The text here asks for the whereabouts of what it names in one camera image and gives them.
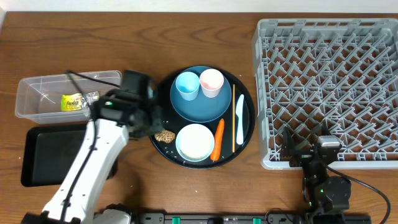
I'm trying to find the light blue bowl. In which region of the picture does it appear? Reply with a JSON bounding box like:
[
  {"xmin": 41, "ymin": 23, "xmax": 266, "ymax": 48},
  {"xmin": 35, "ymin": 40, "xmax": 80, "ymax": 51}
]
[{"xmin": 175, "ymin": 124, "xmax": 215, "ymax": 162}]

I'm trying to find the yellow foil snack wrapper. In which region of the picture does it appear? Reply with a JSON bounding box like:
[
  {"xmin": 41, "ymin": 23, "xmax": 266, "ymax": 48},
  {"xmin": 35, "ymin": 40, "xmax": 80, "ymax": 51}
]
[{"xmin": 61, "ymin": 91, "xmax": 100, "ymax": 111}]

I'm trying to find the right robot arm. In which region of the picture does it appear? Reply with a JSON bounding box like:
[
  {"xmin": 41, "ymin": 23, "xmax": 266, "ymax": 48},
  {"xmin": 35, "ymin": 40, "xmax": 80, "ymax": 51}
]
[{"xmin": 282, "ymin": 127, "xmax": 351, "ymax": 223}]

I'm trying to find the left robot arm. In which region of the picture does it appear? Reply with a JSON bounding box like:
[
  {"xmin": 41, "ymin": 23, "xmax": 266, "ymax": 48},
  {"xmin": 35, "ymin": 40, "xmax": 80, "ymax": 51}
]
[{"xmin": 22, "ymin": 88, "xmax": 163, "ymax": 223}]

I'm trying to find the grey plastic dishwasher rack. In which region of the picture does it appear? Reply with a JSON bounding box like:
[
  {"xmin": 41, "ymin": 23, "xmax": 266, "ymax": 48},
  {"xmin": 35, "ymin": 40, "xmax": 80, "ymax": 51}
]
[{"xmin": 252, "ymin": 18, "xmax": 397, "ymax": 170}]

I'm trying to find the brown patterned cookie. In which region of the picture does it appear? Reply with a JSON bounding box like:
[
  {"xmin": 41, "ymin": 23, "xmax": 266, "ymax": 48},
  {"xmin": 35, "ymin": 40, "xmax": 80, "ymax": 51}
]
[{"xmin": 154, "ymin": 129, "xmax": 175, "ymax": 144}]

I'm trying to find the light blue cup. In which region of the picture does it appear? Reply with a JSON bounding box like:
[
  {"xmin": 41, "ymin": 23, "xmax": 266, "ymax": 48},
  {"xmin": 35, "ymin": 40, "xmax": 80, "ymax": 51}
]
[{"xmin": 175, "ymin": 72, "xmax": 200, "ymax": 101}]

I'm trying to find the white plastic knife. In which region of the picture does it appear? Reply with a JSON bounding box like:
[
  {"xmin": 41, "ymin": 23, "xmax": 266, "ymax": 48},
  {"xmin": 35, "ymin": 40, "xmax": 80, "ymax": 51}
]
[{"xmin": 236, "ymin": 94, "xmax": 244, "ymax": 145}]

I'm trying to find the dark blue plate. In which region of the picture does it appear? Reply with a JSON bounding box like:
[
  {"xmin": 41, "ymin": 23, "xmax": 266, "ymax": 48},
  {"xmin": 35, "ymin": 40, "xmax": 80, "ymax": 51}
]
[{"xmin": 170, "ymin": 66, "xmax": 232, "ymax": 123}]

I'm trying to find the round black serving tray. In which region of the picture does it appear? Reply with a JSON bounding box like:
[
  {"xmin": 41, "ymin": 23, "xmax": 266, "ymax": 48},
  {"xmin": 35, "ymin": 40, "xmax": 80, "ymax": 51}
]
[{"xmin": 149, "ymin": 67, "xmax": 256, "ymax": 169}]

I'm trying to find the orange carrot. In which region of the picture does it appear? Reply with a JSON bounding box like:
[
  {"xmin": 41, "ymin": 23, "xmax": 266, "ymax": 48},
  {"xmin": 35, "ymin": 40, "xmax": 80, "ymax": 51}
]
[{"xmin": 210, "ymin": 118, "xmax": 225, "ymax": 161}]

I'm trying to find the pink cup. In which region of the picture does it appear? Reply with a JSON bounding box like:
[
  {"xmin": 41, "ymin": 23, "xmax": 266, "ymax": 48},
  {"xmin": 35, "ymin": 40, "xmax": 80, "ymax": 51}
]
[{"xmin": 200, "ymin": 68, "xmax": 224, "ymax": 98}]

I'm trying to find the wooden chopstick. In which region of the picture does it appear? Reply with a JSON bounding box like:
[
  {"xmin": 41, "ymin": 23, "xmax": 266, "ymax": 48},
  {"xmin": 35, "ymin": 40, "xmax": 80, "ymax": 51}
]
[{"xmin": 232, "ymin": 84, "xmax": 236, "ymax": 154}]

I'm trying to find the black rectangular tray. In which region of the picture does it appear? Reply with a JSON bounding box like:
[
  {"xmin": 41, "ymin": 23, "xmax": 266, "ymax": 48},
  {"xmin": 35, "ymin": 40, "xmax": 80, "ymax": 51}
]
[{"xmin": 21, "ymin": 123, "xmax": 119, "ymax": 188}]

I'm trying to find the clear plastic bin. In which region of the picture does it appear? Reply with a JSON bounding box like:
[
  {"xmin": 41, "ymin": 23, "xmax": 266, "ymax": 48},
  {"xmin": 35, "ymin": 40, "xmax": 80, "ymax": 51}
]
[{"xmin": 15, "ymin": 70, "xmax": 122, "ymax": 124}]

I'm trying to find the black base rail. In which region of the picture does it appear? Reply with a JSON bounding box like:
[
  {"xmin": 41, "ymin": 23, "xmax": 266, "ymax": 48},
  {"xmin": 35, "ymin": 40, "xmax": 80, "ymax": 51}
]
[{"xmin": 96, "ymin": 203, "xmax": 373, "ymax": 224}]

